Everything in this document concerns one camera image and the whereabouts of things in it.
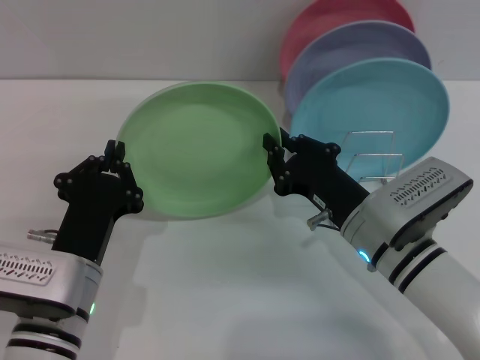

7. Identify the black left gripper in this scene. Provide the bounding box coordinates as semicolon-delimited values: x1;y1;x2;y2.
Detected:
50;139;146;266

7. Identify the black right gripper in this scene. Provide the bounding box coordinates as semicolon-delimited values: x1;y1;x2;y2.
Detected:
262;127;372;230

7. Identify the green plate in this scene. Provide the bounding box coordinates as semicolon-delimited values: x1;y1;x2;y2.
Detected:
115;81;282;219

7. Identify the light blue plate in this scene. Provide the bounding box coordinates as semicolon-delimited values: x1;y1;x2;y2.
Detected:
289;56;451;184

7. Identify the purple plate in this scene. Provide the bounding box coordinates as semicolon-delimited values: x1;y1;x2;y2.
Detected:
283;20;432;116

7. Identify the red plate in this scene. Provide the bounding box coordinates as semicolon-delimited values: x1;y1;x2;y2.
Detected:
279;0;416;82

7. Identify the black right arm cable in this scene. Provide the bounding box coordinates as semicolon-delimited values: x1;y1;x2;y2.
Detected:
306;208;343;232

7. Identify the metal wire plate rack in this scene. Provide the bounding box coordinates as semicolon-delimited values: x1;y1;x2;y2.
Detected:
343;130;405;185

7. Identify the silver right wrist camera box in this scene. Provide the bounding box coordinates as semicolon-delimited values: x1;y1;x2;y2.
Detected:
365;157;474;252

